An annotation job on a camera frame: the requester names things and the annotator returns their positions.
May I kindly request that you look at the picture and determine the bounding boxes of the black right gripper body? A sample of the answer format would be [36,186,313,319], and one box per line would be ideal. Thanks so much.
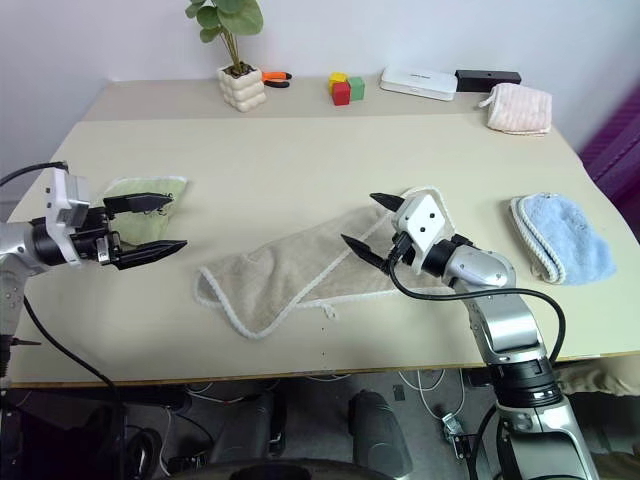
[384,209,417,266]

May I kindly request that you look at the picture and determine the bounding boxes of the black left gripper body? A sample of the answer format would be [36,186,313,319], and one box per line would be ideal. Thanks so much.
[68,206,123,267]

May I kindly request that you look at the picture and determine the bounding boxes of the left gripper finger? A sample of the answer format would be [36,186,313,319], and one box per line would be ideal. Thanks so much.
[114,239,189,272]
[102,191,177,217]

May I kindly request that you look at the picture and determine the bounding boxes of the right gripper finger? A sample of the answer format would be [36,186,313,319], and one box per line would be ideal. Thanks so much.
[369,192,406,215]
[340,233,389,271]

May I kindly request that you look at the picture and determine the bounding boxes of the beige towel with white trim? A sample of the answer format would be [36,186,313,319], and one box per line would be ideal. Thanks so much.
[193,185,454,342]

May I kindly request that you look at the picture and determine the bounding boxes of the green cloth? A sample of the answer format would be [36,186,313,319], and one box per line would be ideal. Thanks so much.
[101,175,191,247]

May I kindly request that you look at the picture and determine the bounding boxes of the striped beige cloth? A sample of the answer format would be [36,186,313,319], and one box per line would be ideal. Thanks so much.
[478,82,554,138]

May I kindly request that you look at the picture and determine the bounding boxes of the blue folded towel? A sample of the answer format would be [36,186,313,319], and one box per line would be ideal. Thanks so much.
[509,191,618,287]

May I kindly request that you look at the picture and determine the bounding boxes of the flat white box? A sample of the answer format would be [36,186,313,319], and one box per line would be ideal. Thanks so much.
[379,65,459,103]

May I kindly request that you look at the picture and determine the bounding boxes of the cream bubble plant pot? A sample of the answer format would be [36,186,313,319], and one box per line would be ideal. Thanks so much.
[216,63,267,114]

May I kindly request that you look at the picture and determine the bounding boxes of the long black box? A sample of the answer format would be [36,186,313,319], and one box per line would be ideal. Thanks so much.
[454,69,523,94]

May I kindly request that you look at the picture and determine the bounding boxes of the orange black pliers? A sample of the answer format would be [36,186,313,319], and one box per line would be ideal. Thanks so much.
[260,70,294,90]

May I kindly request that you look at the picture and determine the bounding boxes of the dark rounded shape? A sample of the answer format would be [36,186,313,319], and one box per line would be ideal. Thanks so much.
[347,391,415,480]

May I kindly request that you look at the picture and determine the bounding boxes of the small metal clip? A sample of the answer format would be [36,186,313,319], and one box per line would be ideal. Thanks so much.
[440,411,467,442]

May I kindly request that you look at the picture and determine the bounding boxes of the green leafy plant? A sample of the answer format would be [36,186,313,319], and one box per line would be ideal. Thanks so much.
[185,0,265,76]

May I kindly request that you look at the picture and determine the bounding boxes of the beige cloth under table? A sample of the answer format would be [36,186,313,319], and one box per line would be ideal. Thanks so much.
[553,363,640,402]

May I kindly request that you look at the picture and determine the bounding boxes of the ribbed padded object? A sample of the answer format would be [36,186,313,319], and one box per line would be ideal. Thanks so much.
[581,83,640,204]

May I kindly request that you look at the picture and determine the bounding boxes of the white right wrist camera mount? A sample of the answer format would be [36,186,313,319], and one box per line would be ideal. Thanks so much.
[393,193,457,277]

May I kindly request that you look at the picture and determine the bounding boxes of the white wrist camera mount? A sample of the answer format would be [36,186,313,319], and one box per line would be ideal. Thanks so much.
[393,193,457,277]
[41,166,92,267]

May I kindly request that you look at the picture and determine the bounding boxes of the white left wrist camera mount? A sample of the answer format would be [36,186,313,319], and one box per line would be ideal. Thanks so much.
[41,166,92,267]

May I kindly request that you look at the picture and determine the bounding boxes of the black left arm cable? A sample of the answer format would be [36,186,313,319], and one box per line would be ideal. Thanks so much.
[0,160,126,480]

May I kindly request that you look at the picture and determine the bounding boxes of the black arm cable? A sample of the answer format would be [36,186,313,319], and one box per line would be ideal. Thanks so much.
[0,160,126,480]
[386,243,567,362]

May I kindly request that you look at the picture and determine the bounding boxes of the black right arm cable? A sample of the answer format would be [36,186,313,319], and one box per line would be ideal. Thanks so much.
[386,243,567,362]

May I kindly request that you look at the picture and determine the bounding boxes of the white cable under table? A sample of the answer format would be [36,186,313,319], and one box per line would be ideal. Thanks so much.
[398,368,467,417]

